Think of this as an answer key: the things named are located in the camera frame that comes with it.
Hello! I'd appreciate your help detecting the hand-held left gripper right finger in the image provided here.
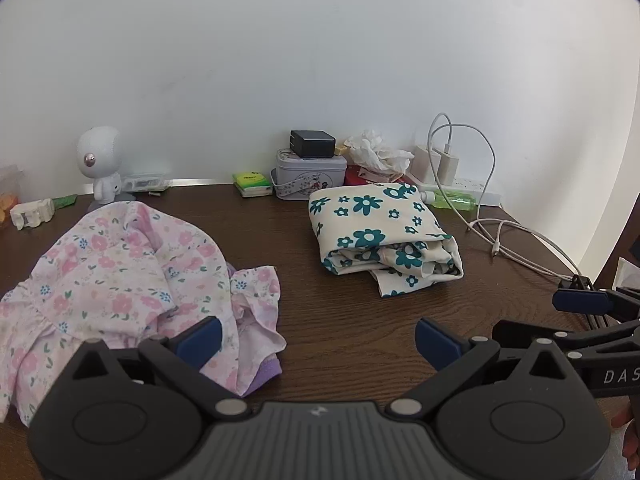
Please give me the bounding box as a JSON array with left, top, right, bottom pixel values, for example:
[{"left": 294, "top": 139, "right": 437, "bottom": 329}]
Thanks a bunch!
[{"left": 387, "top": 316, "right": 571, "bottom": 418}]

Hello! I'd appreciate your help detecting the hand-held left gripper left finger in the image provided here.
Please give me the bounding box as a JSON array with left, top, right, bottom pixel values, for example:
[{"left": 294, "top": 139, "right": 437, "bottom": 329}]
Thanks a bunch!
[{"left": 70, "top": 316, "right": 252, "bottom": 418}]

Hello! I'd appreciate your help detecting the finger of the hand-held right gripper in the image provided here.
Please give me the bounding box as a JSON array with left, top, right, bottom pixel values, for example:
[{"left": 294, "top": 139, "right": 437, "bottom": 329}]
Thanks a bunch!
[
  {"left": 491, "top": 317, "right": 640, "bottom": 361},
  {"left": 551, "top": 286, "right": 640, "bottom": 322}
]

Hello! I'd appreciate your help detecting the pink floral garment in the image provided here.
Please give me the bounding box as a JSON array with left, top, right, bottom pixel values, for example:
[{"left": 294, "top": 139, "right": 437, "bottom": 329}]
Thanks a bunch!
[{"left": 0, "top": 200, "right": 288, "bottom": 428}]

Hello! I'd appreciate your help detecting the cream teal-flowered dress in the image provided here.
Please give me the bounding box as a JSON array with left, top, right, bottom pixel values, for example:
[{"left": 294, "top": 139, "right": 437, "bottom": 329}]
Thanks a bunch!
[{"left": 307, "top": 182, "right": 465, "bottom": 299}]

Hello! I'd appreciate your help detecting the person's right hand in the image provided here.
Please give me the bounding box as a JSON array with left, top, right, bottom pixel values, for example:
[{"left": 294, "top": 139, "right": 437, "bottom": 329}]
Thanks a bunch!
[{"left": 611, "top": 395, "right": 640, "bottom": 472}]

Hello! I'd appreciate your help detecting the white plastic bag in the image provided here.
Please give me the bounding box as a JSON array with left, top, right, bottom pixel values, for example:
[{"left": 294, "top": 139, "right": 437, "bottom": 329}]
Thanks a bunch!
[{"left": 617, "top": 256, "right": 640, "bottom": 291}]

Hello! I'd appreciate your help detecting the white power strip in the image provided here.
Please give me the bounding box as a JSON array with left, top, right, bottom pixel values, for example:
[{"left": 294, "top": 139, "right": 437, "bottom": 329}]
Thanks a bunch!
[{"left": 405, "top": 172, "right": 502, "bottom": 207}]

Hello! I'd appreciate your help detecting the clear plastic case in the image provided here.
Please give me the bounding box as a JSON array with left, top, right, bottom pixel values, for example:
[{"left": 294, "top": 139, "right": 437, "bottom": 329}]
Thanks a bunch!
[{"left": 121, "top": 175, "right": 173, "bottom": 193}]

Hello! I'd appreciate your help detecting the green tissue packet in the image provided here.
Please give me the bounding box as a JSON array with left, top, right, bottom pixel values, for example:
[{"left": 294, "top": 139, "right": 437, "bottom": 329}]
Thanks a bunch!
[{"left": 232, "top": 170, "right": 273, "bottom": 198}]

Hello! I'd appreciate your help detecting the white charger adapter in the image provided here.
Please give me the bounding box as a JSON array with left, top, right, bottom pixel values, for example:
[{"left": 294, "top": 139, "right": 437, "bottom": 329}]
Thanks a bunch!
[
  {"left": 412, "top": 146, "right": 436, "bottom": 183},
  {"left": 432, "top": 149, "right": 460, "bottom": 187}
]

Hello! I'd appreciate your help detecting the grey tin box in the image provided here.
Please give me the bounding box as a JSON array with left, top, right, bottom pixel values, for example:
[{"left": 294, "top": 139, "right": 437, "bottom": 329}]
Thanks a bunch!
[{"left": 272, "top": 147, "right": 348, "bottom": 202}]

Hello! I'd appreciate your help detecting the crumpled white tissue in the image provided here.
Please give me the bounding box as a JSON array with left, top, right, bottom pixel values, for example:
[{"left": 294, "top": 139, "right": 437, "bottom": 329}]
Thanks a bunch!
[{"left": 344, "top": 130, "right": 415, "bottom": 176}]

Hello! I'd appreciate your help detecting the white plastic gadget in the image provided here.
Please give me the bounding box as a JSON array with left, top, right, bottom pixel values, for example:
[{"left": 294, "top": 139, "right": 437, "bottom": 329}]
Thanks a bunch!
[{"left": 10, "top": 198, "right": 55, "bottom": 231}]

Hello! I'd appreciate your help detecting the small black box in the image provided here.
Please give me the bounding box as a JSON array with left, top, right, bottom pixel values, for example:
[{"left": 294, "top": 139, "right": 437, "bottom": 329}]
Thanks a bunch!
[{"left": 290, "top": 130, "right": 336, "bottom": 158}]

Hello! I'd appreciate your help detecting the clear container of orange food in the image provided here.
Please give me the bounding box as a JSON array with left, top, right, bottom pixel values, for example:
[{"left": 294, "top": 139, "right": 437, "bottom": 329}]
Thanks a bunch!
[{"left": 0, "top": 164, "right": 23, "bottom": 228}]

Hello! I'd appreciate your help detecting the white charging cable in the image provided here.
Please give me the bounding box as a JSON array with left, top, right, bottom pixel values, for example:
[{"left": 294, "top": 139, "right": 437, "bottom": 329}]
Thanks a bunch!
[
  {"left": 430, "top": 122, "right": 583, "bottom": 281},
  {"left": 427, "top": 112, "right": 453, "bottom": 186}
]

